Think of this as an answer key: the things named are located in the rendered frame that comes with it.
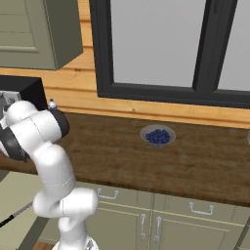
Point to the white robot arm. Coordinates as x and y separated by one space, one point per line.
52 169

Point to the grey bowl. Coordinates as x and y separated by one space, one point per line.
144 131

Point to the blueberries heap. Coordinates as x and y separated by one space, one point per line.
158 136

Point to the olive drawer front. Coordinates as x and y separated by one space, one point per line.
133 197
228 211

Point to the small blue capped bottle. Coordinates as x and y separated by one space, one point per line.
52 104

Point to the dark framed window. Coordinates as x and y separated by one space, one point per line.
104 49

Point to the olive cupboard door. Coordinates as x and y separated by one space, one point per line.
195 236
114 228

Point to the olive appliance front panel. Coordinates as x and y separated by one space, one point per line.
16 192

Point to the olive wall cupboard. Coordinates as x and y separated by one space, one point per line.
35 29

